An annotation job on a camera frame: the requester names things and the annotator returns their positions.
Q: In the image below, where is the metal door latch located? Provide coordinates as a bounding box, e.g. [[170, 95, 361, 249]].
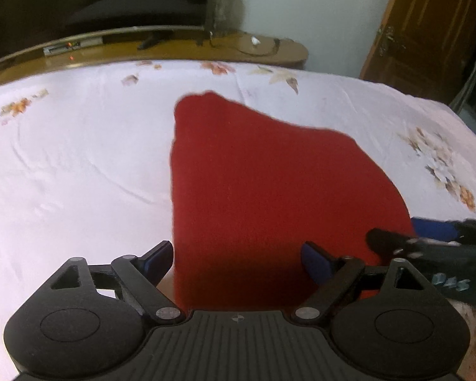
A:
[[378, 26, 396, 57]]

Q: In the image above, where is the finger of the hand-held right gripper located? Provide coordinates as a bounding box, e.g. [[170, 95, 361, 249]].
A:
[[410, 217, 476, 244], [366, 228, 431, 262]]

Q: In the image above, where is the wooden television stand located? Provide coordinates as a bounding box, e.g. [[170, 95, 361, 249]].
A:
[[0, 30, 308, 88]]

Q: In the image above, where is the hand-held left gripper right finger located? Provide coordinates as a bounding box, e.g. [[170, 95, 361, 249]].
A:
[[291, 241, 437, 322]]

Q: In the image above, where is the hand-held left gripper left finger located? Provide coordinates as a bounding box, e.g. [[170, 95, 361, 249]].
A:
[[43, 240, 184, 324]]

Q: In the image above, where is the black flat television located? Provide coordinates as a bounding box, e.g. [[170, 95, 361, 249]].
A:
[[0, 0, 215, 68]]

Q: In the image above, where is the white floral bedsheet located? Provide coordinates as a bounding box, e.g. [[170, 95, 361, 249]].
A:
[[0, 59, 476, 381]]

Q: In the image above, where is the red shirt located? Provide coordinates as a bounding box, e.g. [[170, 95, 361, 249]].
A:
[[170, 91, 417, 314]]

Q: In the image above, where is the brown wooden door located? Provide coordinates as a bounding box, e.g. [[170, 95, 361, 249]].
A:
[[359, 0, 476, 102]]

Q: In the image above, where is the silver set-top box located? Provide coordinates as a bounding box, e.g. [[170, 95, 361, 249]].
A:
[[43, 39, 104, 56]]

